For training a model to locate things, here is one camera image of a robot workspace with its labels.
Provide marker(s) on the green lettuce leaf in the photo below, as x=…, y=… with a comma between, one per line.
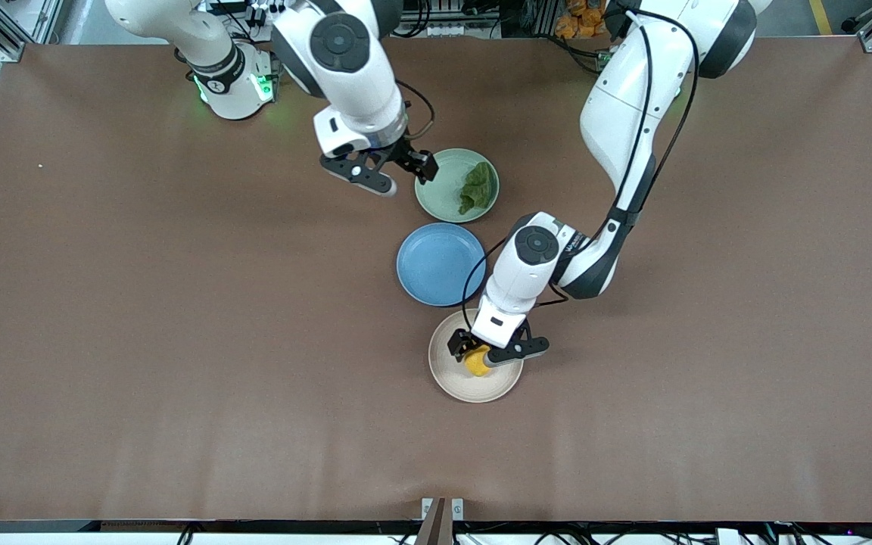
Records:
x=478, y=189

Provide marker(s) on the brown camera mount post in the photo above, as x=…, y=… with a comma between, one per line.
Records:
x=434, y=526

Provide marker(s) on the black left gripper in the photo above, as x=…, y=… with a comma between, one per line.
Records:
x=457, y=344

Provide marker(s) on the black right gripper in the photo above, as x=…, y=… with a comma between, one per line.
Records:
x=400, y=151

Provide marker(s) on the white mount bracket plate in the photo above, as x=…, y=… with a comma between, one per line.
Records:
x=457, y=509

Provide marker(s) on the yellow lemon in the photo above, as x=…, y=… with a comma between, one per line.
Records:
x=475, y=367

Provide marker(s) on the beige plate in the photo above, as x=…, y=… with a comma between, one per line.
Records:
x=481, y=387

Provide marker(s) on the white power strip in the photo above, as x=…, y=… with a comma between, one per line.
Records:
x=258, y=14

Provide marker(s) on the blue plate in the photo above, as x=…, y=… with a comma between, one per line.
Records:
x=436, y=265

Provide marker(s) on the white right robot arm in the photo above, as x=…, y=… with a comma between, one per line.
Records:
x=345, y=76

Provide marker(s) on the light green plate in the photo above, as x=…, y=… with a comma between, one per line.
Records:
x=443, y=200

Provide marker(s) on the orange snack packets pile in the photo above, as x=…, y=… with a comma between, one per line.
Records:
x=583, y=19

